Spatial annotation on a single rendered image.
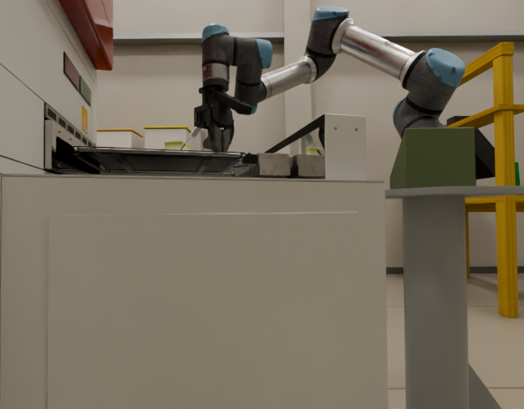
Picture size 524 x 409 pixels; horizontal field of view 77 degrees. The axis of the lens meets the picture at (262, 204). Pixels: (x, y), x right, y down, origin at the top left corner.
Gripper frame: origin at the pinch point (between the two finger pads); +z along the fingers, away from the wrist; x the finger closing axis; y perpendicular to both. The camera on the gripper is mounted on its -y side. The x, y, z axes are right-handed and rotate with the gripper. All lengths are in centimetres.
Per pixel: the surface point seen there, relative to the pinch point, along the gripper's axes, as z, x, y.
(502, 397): 91, -105, -53
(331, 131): -1.1, 1.2, -33.7
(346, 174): 7.7, -1.5, -35.7
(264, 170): 5.1, -1.3, -14.2
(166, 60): -168, -169, 277
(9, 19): -14, 48, -6
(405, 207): 14, -38, -36
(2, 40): -10, 49, -7
